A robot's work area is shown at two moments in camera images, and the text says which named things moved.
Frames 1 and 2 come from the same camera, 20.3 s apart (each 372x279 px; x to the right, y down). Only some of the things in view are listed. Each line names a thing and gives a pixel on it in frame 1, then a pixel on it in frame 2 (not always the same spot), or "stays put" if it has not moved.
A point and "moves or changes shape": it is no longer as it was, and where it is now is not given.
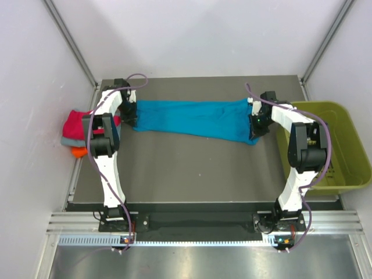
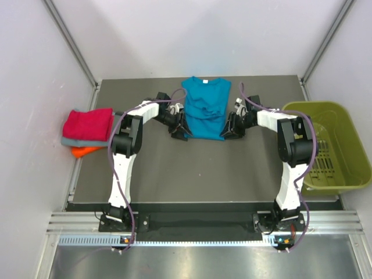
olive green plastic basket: x=349 y=165 stays put
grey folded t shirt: x=72 y=143 stays put
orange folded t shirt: x=79 y=151 stays put
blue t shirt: x=225 y=120 moves or changes shape
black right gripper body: x=259 y=125 -> x=241 y=124
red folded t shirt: x=73 y=126 stays put
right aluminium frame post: x=303 y=81 stays put
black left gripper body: x=128 y=111 -> x=171 y=121
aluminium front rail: x=318 y=222 stays put
